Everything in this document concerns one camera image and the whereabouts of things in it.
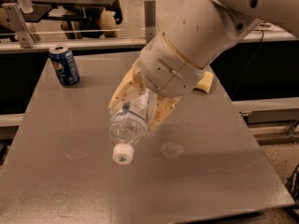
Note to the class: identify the black background desk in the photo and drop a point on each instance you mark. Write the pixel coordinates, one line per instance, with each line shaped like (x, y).
(42, 8)

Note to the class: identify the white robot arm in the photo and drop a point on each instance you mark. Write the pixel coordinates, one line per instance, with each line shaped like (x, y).
(204, 29)

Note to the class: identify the seated person in background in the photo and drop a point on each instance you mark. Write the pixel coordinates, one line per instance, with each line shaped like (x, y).
(102, 18)

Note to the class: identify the clear plastic water bottle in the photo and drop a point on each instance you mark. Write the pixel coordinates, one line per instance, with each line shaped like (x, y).
(127, 127)

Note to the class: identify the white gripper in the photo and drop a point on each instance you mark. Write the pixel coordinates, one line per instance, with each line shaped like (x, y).
(168, 68)

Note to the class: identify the metal guard rail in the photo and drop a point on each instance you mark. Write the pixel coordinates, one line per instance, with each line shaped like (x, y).
(133, 42)

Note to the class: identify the blue Pepsi soda can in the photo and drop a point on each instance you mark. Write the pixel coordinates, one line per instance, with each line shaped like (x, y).
(64, 64)

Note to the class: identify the middle metal rail bracket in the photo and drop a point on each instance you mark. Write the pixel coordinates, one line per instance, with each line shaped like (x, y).
(150, 19)

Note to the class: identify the yellow sponge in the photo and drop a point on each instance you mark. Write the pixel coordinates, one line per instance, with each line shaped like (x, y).
(205, 83)

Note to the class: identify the left metal rail bracket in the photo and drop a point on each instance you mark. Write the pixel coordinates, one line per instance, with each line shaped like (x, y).
(17, 21)

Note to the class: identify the metal rail bracket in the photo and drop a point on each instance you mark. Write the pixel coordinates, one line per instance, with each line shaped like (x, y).
(150, 19)
(17, 21)

